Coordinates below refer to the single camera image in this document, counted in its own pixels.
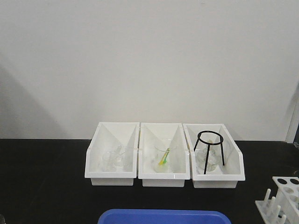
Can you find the white test tube rack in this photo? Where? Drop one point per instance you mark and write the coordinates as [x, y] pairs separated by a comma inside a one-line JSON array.
[[280, 209]]

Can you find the clear glass test tube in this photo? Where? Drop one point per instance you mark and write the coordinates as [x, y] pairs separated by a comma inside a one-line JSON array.
[[297, 198]]

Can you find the glass beaker with droppers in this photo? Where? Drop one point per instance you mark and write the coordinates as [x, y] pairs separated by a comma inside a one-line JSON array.
[[163, 153]]

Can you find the middle white storage bin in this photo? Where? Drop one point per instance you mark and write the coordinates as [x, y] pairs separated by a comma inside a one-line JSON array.
[[149, 133]]

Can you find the white storage bin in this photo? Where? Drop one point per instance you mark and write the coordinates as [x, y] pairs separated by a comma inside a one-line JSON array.
[[106, 136], [226, 176], [149, 133]]

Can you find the left white storage bin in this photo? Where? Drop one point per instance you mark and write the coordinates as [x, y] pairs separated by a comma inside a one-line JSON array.
[[106, 136]]

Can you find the glassware in left bin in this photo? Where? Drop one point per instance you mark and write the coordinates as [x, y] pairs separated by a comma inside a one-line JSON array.
[[114, 159]]

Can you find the glass flask under tripod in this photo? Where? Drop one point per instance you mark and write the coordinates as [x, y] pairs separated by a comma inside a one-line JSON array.
[[212, 162]]

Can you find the right white storage bin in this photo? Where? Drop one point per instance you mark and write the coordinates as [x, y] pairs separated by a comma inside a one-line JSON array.
[[226, 176]]

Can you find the blue plastic tray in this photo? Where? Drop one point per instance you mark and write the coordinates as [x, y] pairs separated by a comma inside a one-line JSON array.
[[151, 216]]

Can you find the black wire tripod stand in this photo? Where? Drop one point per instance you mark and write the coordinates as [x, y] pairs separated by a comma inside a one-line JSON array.
[[211, 140]]

